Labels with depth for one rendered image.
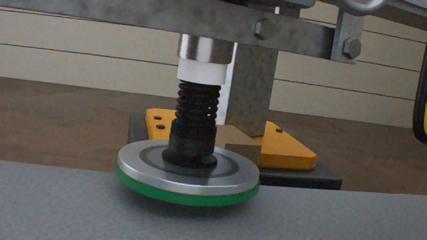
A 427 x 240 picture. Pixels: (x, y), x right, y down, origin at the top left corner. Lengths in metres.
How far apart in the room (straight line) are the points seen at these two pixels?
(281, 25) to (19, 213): 0.43
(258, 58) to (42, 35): 5.63
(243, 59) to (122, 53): 5.35
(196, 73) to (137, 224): 0.22
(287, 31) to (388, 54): 6.95
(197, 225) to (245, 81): 0.78
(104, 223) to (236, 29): 0.30
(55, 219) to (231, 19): 0.34
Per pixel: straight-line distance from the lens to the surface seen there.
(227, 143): 1.06
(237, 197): 0.59
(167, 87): 6.62
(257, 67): 1.33
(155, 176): 0.57
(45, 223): 0.55
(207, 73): 0.60
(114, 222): 0.57
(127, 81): 6.62
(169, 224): 0.58
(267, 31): 0.59
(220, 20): 0.56
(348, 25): 0.68
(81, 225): 0.55
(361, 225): 0.70
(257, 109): 1.37
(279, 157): 1.24
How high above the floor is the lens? 1.09
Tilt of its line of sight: 11 degrees down
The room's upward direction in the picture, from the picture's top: 9 degrees clockwise
